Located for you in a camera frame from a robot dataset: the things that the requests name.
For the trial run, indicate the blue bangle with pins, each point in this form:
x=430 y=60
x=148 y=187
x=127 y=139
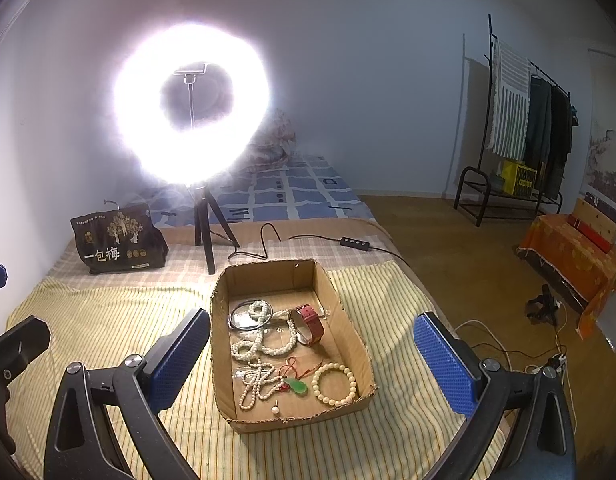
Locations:
x=231 y=316

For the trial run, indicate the black hanging garment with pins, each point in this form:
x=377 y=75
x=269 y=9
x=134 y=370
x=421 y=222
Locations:
x=558 y=140

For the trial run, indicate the yellow crate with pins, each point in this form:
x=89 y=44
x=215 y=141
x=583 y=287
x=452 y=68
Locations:
x=520 y=180

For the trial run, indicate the yellow striped cloth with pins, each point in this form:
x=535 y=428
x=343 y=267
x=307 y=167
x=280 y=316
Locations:
x=113 y=310

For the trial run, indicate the floral quilt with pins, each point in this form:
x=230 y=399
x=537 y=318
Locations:
x=273 y=145

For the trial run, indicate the dark green hanging garment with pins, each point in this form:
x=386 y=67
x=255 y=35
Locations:
x=538 y=120

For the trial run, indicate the wall poster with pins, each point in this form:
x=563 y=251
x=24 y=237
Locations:
x=608 y=160

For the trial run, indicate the phone holder clamp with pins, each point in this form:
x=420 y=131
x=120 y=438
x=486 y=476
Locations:
x=190 y=77

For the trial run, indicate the wooden box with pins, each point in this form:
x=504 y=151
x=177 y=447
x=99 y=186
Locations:
x=595 y=217

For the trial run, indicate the grey sheet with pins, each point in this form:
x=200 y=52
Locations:
x=615 y=320

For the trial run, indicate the cardboard box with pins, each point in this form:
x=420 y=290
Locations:
x=348 y=330

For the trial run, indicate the black clothes rack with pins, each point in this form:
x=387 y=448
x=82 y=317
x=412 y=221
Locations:
x=488 y=57

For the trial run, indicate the orange cloth covered table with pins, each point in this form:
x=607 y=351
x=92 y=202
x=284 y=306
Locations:
x=563 y=250

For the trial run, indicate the blue patterned blanket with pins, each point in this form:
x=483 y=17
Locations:
x=298 y=195

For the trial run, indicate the white power strip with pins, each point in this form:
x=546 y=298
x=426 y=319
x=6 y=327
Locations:
x=555 y=361

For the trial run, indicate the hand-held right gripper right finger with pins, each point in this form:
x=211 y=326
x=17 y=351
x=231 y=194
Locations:
x=443 y=360

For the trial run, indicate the white striped hanging cloth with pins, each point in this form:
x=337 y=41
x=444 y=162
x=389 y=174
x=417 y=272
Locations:
x=510 y=110

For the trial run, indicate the red long box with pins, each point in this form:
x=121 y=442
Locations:
x=593 y=236

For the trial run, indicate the small pearl pin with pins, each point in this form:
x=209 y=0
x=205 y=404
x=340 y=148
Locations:
x=275 y=411

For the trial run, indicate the black snack bag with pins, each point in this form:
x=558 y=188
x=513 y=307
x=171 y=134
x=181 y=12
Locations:
x=118 y=245

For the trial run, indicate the checked bed sheet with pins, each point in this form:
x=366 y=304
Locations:
x=183 y=260

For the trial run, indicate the black device on floor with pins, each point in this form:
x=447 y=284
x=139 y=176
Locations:
x=543 y=305

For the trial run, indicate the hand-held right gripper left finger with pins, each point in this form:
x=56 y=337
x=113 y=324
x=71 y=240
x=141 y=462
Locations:
x=173 y=360

